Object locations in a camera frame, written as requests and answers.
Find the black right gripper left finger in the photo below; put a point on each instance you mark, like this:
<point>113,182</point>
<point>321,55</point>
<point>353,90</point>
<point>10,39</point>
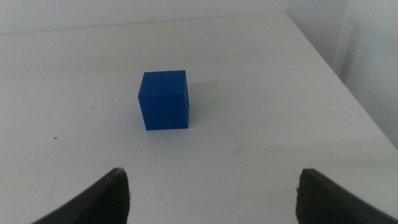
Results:
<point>105,202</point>

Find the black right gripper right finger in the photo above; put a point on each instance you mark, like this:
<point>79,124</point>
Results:
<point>323,202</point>

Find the blue cube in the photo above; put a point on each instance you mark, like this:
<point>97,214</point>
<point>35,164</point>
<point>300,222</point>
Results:
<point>163,101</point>

